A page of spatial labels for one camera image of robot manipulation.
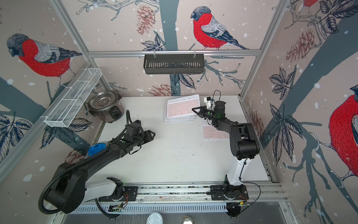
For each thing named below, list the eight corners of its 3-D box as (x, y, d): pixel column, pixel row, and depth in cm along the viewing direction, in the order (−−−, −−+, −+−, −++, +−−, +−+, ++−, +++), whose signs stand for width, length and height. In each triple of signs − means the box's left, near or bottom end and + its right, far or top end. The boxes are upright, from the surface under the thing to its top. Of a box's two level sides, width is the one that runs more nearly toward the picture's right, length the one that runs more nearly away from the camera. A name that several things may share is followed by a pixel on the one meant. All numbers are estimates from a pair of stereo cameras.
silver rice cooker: (94, 124, 105) (81, 110, 92) (103, 105, 118) (93, 90, 104) (121, 124, 105) (112, 110, 92) (127, 105, 118) (120, 90, 104)
